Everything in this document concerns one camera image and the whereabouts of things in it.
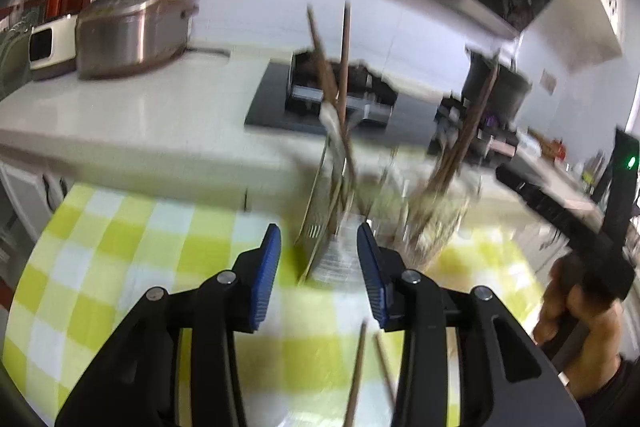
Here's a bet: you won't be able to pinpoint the person's right hand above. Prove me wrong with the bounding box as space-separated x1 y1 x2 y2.
532 254 624 408

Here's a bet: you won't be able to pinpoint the black cooking pot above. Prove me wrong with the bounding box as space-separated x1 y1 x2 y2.
462 47 533 120

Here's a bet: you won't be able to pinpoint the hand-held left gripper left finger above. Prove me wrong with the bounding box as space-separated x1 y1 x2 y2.
55 223 282 427

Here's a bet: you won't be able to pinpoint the black induction cooktop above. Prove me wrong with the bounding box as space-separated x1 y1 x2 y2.
244 59 331 135

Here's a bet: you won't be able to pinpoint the silver rice cooker cream lid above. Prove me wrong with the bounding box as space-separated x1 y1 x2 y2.
75 0 198 80

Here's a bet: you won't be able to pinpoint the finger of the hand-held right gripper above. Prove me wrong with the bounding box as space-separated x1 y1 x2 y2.
495 164 630 299

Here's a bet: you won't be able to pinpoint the black box appliance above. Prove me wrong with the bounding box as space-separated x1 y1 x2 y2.
285 51 398 128

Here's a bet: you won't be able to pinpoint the small white kitchen appliance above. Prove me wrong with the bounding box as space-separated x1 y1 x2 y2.
28 14 78 80

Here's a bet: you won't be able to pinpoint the dark brown wooden chopstick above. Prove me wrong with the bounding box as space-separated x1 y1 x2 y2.
305 4 368 218
425 72 493 208
412 117 481 228
343 321 369 427
336 1 352 148
373 346 399 410
435 57 502 198

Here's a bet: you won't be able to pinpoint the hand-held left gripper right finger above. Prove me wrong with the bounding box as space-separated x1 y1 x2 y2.
356 222 586 427

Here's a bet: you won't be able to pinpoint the white kitchen counter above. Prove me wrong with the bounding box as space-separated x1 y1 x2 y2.
0 52 601 228

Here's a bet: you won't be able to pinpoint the metal wire utensil rack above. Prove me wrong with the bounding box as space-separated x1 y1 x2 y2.
294 127 473 290

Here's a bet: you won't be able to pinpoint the green white checked tablecloth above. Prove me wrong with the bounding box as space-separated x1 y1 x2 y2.
0 182 551 427

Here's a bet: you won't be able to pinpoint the person's right forearm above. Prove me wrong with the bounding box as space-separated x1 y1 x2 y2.
562 354 640 427

